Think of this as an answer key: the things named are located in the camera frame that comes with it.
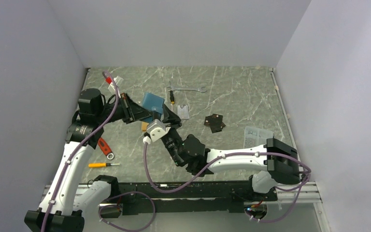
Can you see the blue leather card holder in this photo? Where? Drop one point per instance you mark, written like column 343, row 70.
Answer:
column 153, row 102

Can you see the yellow handle screwdriver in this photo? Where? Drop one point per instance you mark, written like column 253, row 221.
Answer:
column 102, row 165

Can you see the aluminium frame rail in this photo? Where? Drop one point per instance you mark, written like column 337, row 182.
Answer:
column 307, row 194

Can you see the silver open-end wrench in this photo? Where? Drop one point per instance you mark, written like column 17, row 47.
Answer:
column 197, row 89

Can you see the red adjustable wrench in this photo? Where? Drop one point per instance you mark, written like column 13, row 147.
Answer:
column 104, row 147

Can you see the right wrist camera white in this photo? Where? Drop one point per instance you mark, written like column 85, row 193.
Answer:
column 155, row 131

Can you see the silver credit card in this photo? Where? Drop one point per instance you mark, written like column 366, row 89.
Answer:
column 183, row 112

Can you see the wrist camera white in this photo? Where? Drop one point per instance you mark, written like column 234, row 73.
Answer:
column 155, row 131
column 117, row 81

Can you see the black credit card stack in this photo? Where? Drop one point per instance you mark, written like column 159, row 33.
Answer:
column 214, row 122

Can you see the clear plastic screw box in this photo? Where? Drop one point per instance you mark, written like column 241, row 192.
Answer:
column 255, row 136

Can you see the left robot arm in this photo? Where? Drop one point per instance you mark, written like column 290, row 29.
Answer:
column 61, row 210

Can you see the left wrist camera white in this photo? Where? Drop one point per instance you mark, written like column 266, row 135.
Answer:
column 117, row 81

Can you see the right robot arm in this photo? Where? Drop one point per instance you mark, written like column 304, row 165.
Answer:
column 273, row 162

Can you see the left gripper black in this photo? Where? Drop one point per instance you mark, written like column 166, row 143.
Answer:
column 132, row 111

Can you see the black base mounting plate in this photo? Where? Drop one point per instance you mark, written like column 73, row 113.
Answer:
column 230, row 196

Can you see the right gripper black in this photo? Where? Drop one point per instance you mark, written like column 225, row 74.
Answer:
column 170, row 117

